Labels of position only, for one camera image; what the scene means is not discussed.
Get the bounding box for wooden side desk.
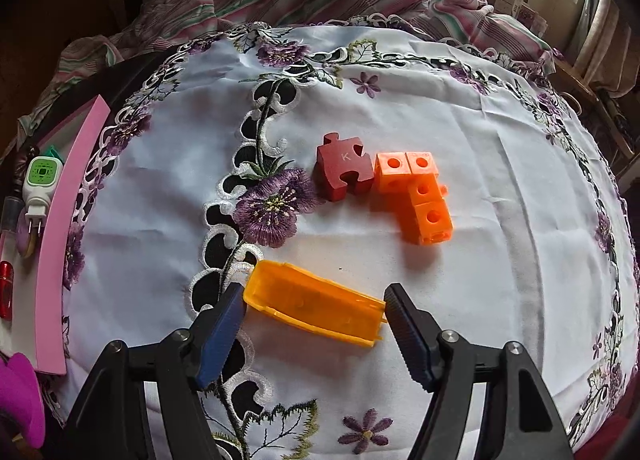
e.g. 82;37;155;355
550;60;636;176

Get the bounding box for clear plastic tube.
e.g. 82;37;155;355
0;196;23;241

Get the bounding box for white embroidered floral tablecloth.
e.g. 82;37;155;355
37;15;640;460

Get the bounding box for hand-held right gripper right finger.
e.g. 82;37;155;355
384;282;576;460

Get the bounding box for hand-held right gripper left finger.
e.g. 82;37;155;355
62;282;248;460

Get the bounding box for beige curtain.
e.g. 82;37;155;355
570;0;631;91

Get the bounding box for purple ribbed shell toy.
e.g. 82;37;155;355
15;220;38;258

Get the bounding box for red metallic cylinder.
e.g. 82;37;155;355
0;261;13;320

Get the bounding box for magenta plastic toy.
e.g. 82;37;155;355
0;352;46;447

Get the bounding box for pink storage box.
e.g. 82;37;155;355
0;94;112;376

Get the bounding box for orange plastic tray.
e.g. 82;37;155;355
241;260;388;348

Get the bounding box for orange linked cubes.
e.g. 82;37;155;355
372;151;455;245

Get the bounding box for red puzzle block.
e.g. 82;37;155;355
314;132;373;202

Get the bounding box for green white plug-in device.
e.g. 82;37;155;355
22;156;63;241

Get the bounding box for small patterned box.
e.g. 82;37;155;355
520;2;546;36

